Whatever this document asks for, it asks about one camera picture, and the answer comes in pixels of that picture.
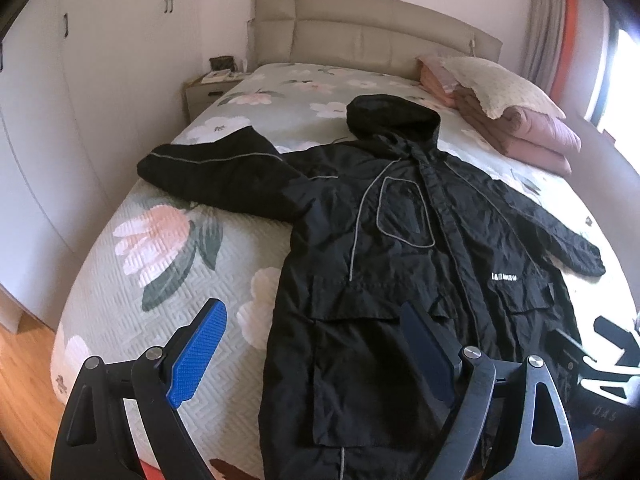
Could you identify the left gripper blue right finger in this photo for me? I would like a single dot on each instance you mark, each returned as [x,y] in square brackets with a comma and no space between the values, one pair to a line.
[434,351]

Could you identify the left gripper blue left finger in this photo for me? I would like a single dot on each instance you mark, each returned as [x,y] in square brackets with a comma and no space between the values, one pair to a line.
[190,350]

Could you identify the black hooded jacket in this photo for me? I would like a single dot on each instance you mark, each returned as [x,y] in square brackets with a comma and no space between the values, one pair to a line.
[383,220]

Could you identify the floral quilted bedspread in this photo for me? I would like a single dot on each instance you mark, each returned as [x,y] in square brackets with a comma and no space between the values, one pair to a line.
[159,259]

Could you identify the folded pink duvet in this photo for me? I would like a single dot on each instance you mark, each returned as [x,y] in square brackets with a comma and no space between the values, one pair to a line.
[522,134]

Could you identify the cream lace pillow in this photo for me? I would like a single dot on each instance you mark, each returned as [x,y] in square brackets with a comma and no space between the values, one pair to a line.
[497,88]

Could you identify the beige nightstand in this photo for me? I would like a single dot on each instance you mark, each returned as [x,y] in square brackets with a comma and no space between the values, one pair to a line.
[199,94]

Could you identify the folded salmon blanket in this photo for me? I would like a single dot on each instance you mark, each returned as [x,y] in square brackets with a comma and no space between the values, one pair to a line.
[436,80]

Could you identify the books on nightstand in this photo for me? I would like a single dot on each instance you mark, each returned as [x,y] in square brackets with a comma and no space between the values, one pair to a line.
[218,76]

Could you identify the grey orange curtain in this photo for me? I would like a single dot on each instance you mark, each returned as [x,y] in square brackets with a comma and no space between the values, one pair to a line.
[551,35]

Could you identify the small dark clock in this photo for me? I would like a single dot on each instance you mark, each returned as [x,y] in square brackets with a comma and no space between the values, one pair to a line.
[223,62]

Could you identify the white wardrobe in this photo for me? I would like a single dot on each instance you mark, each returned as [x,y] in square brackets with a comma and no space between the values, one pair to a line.
[87,88]

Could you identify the beige padded headboard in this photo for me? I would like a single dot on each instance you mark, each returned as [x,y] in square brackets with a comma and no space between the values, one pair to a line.
[379,36]

